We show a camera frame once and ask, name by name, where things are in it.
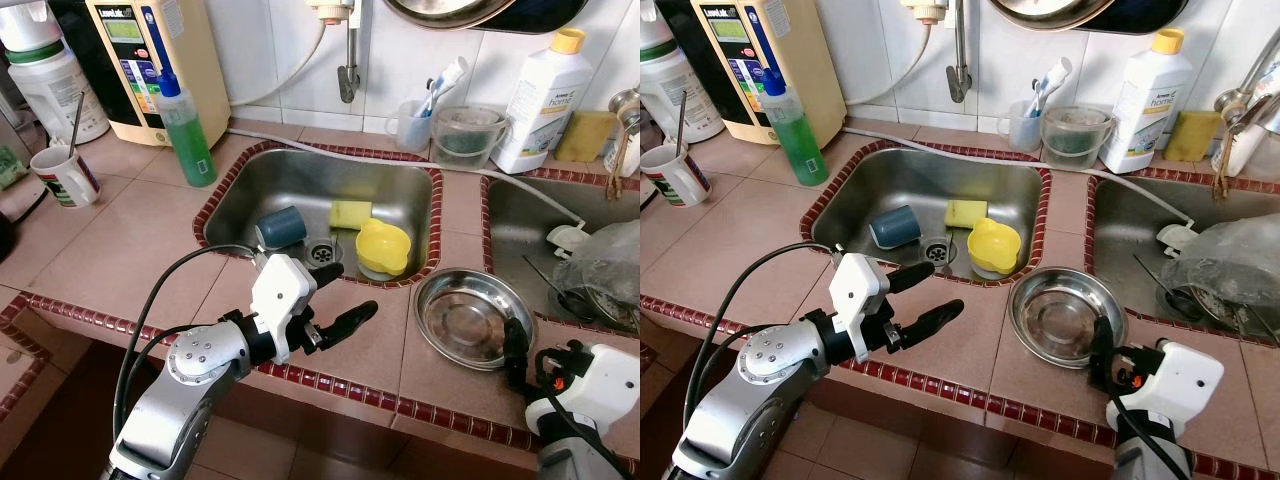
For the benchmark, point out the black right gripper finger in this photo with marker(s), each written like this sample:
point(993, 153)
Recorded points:
point(1101, 355)
point(516, 355)

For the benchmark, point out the blue rabbit mug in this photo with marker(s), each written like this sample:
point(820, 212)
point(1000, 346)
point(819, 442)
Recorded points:
point(895, 228)
point(282, 228)

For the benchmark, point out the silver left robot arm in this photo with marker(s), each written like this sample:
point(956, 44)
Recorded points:
point(750, 390)
point(180, 390)

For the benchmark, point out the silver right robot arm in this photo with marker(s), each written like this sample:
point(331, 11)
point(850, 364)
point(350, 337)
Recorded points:
point(1150, 460)
point(570, 460)

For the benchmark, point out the sink drain strainer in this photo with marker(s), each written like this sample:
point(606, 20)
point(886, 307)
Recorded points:
point(938, 250)
point(325, 252)

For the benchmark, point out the yellow dish sponge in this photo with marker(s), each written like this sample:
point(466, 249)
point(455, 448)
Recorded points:
point(352, 215)
point(966, 213)

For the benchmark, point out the thin metal utensil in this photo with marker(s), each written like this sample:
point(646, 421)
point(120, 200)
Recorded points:
point(545, 278)
point(1158, 280)

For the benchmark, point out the steel sink basin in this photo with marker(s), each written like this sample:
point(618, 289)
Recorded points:
point(520, 215)
point(290, 185)
point(900, 180)
point(1125, 215)

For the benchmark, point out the clear plastic bag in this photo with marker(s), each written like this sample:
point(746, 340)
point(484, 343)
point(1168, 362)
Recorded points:
point(1230, 270)
point(605, 270)

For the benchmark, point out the clear toothbrush cup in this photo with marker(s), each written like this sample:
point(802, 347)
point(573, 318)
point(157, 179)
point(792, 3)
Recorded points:
point(1018, 130)
point(408, 130)

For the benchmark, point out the green dish soap bottle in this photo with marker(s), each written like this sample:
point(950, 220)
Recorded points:
point(188, 140)
point(797, 140)

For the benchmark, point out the white blue toothbrush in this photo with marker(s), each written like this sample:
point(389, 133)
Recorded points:
point(445, 85)
point(1052, 85)

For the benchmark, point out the yellow scouring pad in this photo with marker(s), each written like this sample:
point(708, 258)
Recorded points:
point(1195, 137)
point(585, 137)

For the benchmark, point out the white printed mug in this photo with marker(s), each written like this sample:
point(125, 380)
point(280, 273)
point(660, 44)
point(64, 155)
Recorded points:
point(65, 180)
point(680, 180)

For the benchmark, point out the white detergent bottle yellow cap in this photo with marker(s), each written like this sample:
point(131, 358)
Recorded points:
point(540, 110)
point(1145, 110)

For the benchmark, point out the beige water ionizer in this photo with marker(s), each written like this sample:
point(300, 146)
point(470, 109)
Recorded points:
point(185, 60)
point(800, 50)

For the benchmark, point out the metal spoon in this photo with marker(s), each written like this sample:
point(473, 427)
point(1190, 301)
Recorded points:
point(76, 125)
point(682, 125)

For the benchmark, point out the white water filter canister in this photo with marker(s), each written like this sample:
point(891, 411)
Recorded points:
point(55, 90)
point(675, 90)

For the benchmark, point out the hanging steel wok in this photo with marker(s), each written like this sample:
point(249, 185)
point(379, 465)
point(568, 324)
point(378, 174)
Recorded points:
point(1080, 12)
point(480, 12)

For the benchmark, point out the green paper packet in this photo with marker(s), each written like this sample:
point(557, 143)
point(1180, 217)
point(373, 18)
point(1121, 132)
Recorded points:
point(12, 168)

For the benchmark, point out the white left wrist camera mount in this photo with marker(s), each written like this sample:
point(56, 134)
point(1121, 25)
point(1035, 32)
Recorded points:
point(280, 295)
point(858, 295)

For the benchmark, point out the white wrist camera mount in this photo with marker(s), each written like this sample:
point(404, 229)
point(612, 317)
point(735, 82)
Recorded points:
point(605, 385)
point(280, 295)
point(1185, 385)
point(858, 295)

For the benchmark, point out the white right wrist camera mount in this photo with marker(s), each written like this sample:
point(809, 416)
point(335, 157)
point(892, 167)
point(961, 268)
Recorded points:
point(605, 385)
point(1185, 385)

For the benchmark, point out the wall tap with white fitting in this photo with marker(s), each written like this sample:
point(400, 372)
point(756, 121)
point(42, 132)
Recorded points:
point(960, 60)
point(350, 60)

